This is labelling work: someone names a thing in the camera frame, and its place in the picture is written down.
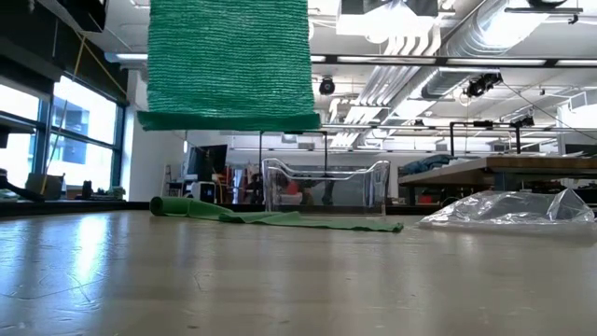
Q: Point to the grass green elastic bandage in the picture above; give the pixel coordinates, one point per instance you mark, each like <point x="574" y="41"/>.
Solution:
<point x="326" y="223"/>

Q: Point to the teal elastic bandage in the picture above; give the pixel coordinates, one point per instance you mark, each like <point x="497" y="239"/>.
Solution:
<point x="228" y="60"/>

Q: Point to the clear plastic bin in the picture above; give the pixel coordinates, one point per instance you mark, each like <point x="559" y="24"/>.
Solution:
<point x="373" y="186"/>

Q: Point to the black monitor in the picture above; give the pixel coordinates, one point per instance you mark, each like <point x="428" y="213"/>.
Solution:
<point x="210" y="161"/>

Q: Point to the white box device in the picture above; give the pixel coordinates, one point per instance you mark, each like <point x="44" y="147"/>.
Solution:
<point x="204" y="192"/>

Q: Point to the blue cloth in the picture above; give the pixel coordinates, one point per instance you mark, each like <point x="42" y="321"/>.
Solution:
<point x="426" y="164"/>

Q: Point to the wooden workbench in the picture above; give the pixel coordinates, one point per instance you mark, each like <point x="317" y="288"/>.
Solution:
<point x="513" y="164"/>

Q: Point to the large window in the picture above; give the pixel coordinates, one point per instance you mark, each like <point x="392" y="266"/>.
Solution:
<point x="84" y="116"/>

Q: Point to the cardboard box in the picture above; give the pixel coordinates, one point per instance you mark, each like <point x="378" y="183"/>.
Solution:
<point x="44" y="186"/>

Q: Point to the black metal stand frame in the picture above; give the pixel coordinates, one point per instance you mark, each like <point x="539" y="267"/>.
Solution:
<point x="260" y="149"/>

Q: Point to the black pipe frame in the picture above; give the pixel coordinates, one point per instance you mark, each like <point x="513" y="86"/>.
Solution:
<point x="485" y="123"/>

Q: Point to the black ceiling camera rig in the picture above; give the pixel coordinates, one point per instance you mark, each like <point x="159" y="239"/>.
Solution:
<point x="482" y="84"/>

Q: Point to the silver ceiling duct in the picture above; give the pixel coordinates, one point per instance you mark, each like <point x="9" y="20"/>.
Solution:
<point x="471" y="32"/>

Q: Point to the black table frame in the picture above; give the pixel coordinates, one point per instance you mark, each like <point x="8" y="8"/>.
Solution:
<point x="70" y="207"/>

